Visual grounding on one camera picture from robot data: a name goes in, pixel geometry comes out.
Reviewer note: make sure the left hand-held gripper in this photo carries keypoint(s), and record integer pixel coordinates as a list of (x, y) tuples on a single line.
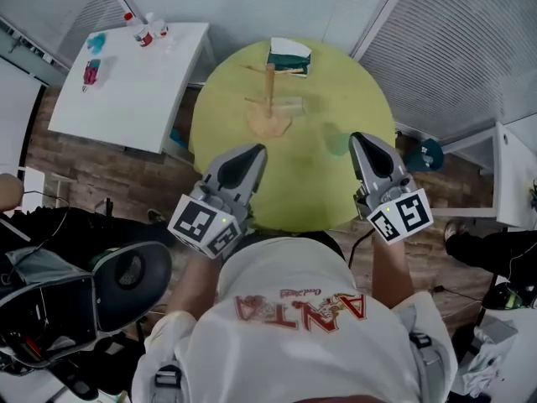
[(197, 225)]

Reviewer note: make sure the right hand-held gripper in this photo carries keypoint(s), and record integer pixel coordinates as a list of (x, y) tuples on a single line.
[(398, 216)]

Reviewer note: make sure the green translucent cup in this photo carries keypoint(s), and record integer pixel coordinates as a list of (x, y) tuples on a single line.
[(337, 141)]

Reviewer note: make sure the wooden mug tree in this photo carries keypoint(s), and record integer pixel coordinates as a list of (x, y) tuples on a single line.
[(269, 95)]

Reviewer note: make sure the person's right forearm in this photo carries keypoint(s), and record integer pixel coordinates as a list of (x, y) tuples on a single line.
[(392, 275)]

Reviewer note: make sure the person's left forearm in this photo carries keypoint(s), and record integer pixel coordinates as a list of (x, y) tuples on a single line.
[(191, 286)]

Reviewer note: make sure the green and white box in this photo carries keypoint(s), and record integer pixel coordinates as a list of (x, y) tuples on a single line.
[(289, 53)]

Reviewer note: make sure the white side table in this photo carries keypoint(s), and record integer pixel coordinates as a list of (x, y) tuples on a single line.
[(134, 90)]

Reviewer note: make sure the white desk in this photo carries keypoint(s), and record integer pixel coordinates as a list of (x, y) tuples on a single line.
[(515, 174)]

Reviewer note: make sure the white bottle with red label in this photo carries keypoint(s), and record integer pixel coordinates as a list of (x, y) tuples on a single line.
[(142, 35)]

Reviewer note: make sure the teal cloth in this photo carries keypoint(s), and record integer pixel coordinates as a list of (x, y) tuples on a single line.
[(97, 42)]

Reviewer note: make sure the person's white printed t-shirt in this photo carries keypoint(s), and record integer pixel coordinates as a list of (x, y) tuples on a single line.
[(302, 351)]

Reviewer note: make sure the crumpled white cloth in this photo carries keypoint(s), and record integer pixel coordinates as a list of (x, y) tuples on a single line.
[(484, 361)]

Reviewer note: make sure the grey and black backpack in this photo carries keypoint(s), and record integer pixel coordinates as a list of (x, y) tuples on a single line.
[(46, 305)]

